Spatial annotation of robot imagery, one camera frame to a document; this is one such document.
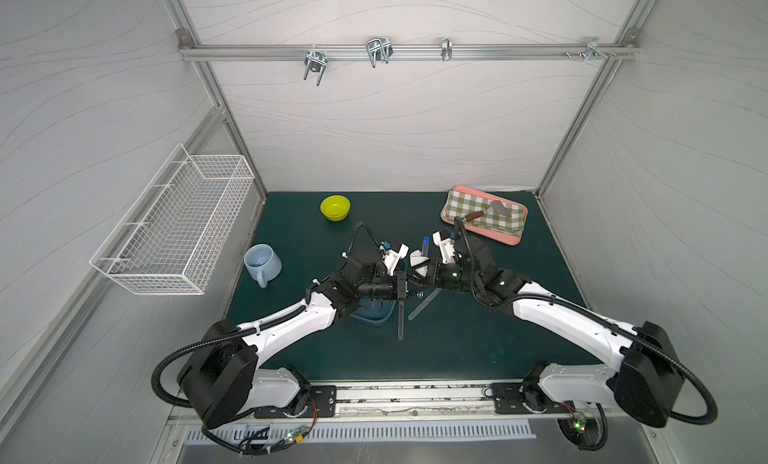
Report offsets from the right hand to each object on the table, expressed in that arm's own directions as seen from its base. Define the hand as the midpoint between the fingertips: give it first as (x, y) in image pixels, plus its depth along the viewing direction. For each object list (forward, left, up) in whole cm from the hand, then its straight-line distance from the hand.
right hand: (412, 268), depth 76 cm
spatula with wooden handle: (+41, -33, -19) cm, 56 cm away
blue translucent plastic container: (-4, +11, -19) cm, 22 cm away
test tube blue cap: (+6, -3, +5) cm, 8 cm away
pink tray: (+27, -33, -21) cm, 48 cm away
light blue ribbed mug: (+6, +46, -10) cm, 47 cm away
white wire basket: (-2, +57, +13) cm, 58 cm away
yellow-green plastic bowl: (+36, +30, -17) cm, 49 cm away
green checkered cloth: (+39, -26, -19) cm, 51 cm away
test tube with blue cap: (-4, -2, -19) cm, 19 cm away
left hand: (-6, -4, 0) cm, 7 cm away
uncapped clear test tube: (-7, +3, -18) cm, 19 cm away
